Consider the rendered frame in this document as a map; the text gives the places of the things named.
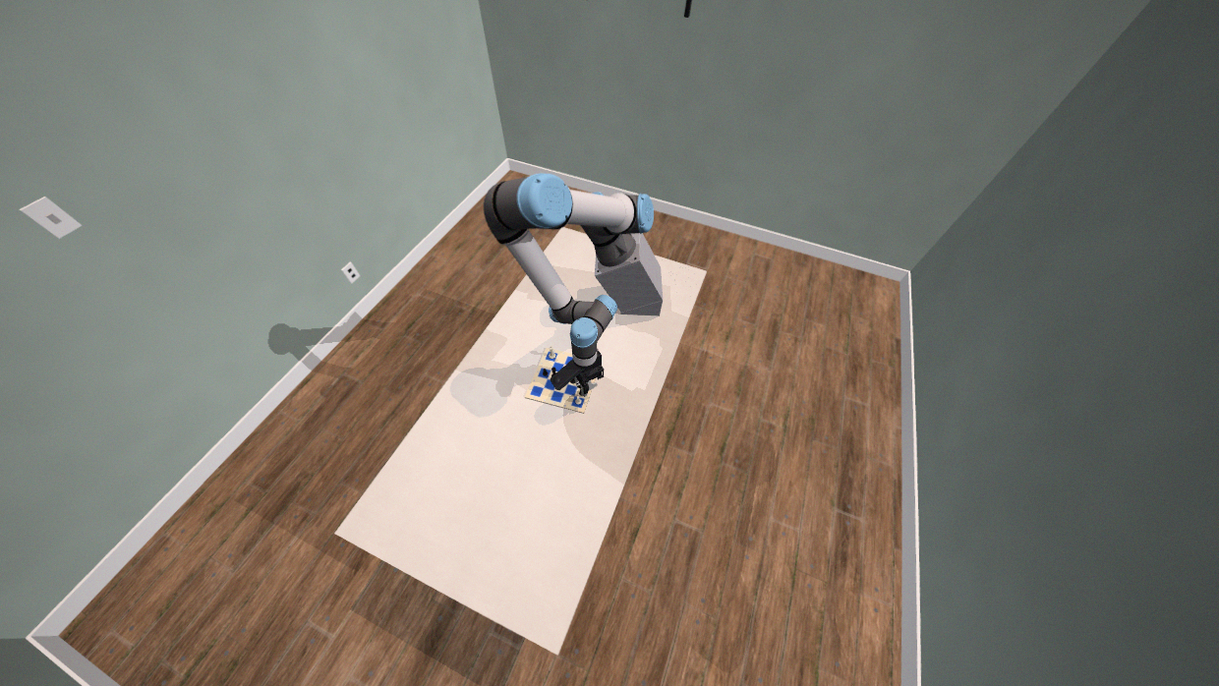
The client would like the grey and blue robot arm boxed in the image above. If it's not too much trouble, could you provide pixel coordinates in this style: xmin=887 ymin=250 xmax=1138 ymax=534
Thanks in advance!
xmin=484 ymin=173 xmax=655 ymax=390

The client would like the blue and cream chessboard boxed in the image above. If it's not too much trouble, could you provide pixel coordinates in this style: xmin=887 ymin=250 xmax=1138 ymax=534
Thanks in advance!
xmin=525 ymin=348 xmax=592 ymax=414

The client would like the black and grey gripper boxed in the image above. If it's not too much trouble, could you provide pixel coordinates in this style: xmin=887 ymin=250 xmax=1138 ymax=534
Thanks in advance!
xmin=573 ymin=348 xmax=603 ymax=397

